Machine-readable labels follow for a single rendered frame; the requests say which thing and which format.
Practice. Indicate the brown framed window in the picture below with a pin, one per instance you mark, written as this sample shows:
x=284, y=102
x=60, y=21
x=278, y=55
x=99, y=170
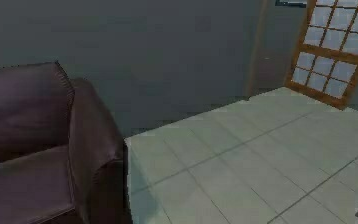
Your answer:
x=330, y=56

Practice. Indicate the dark purple leather sofa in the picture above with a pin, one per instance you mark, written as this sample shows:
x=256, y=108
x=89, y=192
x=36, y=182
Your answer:
x=37, y=140

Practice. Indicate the dark framed wall picture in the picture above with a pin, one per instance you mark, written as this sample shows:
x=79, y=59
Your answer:
x=290, y=3

